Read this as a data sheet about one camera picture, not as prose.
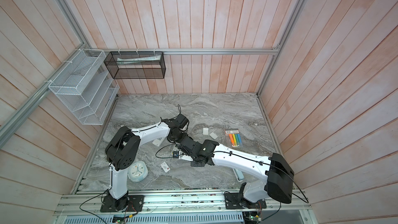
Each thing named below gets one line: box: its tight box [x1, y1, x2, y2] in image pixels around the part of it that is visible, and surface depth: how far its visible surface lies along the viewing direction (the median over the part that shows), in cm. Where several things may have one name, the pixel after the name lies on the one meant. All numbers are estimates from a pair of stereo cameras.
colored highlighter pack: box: [224, 128, 243, 147], surface depth 98 cm
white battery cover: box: [202, 127, 209, 136], surface depth 102 cm
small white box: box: [160, 161, 171, 173], surface depth 85 cm
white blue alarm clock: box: [128, 160, 149, 183], surface depth 82 cm
